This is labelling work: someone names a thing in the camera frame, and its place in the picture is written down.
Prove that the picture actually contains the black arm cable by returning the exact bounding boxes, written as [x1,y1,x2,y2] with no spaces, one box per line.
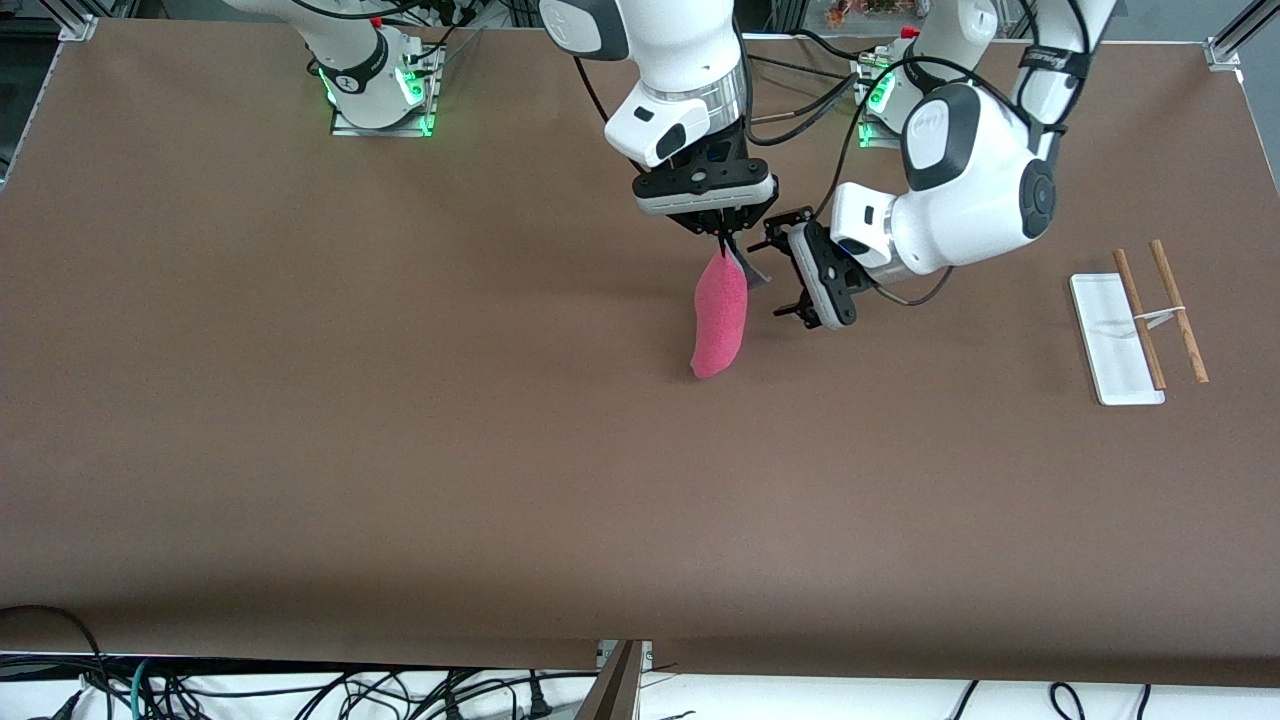
[825,0,1101,306]
[572,50,613,126]

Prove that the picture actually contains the pink towel with grey back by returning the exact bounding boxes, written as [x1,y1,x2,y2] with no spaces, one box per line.
[690,245,771,381]

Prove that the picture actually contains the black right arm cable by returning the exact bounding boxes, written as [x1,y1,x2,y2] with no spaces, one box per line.
[572,50,613,126]

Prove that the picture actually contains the thick black cable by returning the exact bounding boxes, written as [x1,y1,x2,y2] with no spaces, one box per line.
[0,605,106,720]

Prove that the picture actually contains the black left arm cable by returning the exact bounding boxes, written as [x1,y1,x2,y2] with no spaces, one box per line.
[825,0,1101,306]

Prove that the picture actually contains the brown table cover sheet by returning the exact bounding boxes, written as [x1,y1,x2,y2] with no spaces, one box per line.
[0,18,1280,691]

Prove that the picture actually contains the brown table post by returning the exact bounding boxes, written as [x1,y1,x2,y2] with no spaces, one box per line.
[575,640,646,720]

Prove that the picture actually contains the white rack base plate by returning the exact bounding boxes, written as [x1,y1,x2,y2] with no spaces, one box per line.
[1070,273,1166,406]

